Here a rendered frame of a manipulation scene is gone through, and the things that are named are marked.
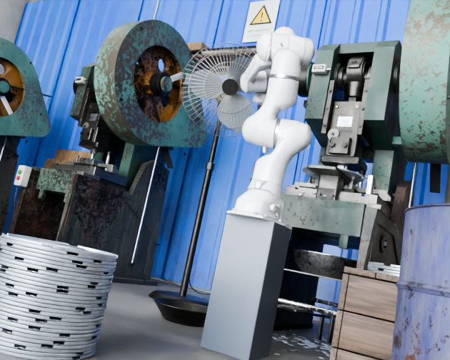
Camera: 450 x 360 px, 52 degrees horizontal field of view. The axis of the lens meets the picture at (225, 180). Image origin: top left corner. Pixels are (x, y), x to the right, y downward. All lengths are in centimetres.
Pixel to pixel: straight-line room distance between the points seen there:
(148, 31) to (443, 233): 250
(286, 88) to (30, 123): 331
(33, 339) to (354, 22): 344
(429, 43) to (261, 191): 93
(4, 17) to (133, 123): 415
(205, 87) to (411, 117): 128
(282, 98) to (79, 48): 437
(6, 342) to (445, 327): 90
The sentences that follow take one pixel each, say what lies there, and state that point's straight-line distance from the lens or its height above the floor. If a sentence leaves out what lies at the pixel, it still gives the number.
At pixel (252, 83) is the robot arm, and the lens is 213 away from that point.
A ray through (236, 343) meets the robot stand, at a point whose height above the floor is 4.
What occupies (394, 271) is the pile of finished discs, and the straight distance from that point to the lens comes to 153.
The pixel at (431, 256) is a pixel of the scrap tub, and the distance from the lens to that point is 96.
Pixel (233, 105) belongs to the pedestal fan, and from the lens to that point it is 287.
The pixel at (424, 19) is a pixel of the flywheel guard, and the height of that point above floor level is 139.
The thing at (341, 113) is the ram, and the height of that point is 110.
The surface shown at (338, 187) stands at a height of 72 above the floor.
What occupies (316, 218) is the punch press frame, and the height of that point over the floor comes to 55.
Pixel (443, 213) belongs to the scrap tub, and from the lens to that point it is 95.
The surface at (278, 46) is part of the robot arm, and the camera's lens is 177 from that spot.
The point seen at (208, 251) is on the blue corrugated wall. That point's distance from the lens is 392.
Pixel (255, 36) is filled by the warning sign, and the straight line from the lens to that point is 434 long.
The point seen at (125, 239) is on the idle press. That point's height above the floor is 29.
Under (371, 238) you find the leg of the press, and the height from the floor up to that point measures 50.
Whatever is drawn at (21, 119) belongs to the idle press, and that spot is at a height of 114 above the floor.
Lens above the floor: 30
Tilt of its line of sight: 9 degrees up
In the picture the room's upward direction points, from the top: 12 degrees clockwise
